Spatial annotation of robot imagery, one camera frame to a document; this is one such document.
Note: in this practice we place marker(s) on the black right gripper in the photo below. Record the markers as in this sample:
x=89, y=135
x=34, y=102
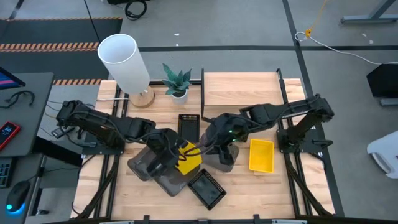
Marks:
x=227, y=130

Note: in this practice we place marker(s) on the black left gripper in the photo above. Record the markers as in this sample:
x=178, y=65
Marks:
x=163, y=149

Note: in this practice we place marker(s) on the smoky translucent plastic basket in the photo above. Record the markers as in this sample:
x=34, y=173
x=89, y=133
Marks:
x=214, y=164
x=140, y=165
x=174, y=185

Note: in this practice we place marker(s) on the yellow square lid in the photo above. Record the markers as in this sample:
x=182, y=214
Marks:
x=191, y=166

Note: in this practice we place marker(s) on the black slotted plastic basket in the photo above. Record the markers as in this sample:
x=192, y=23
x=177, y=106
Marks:
x=206, y=189
x=188, y=130

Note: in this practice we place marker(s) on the yellow plastic basket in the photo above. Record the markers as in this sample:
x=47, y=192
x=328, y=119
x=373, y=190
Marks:
x=261, y=155

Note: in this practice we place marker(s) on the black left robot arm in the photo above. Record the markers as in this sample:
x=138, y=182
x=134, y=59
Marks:
x=93, y=121

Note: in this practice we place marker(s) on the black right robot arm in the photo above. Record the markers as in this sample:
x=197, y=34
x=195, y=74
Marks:
x=280, y=112

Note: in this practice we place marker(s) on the green plant in white pot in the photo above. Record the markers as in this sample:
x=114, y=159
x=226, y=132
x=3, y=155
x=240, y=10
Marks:
x=178, y=84

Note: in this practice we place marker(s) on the white shade table lamp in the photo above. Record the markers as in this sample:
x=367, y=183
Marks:
x=124, y=65

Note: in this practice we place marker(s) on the gray side desk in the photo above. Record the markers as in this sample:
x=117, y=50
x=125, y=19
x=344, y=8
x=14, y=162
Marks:
x=34, y=124

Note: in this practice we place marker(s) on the white chair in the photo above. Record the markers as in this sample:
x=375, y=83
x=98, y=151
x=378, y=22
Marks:
x=385, y=149

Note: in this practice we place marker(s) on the black hazard striped mat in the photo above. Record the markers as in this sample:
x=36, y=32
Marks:
x=46, y=65

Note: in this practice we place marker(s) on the black computer mouse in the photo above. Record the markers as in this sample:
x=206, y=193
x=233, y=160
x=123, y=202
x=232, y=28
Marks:
x=18, y=194

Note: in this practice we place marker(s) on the black box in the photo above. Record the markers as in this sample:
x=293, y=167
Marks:
x=384, y=81

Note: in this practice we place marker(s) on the red smartphone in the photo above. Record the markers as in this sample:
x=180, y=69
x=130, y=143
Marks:
x=7, y=133

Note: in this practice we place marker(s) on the black keyboard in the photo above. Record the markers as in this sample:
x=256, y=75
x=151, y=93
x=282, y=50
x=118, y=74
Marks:
x=4, y=172

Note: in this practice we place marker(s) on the computer monitor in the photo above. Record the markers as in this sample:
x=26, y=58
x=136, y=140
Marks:
x=7, y=81

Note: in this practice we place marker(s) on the gray table leg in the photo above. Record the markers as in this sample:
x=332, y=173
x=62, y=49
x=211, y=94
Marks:
x=367, y=19

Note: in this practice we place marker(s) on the wooden shelf with black frame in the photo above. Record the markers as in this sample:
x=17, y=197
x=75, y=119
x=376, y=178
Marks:
x=242, y=88

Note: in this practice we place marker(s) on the black aluminium table frame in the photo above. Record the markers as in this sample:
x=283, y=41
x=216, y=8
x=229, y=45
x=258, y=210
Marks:
x=154, y=82

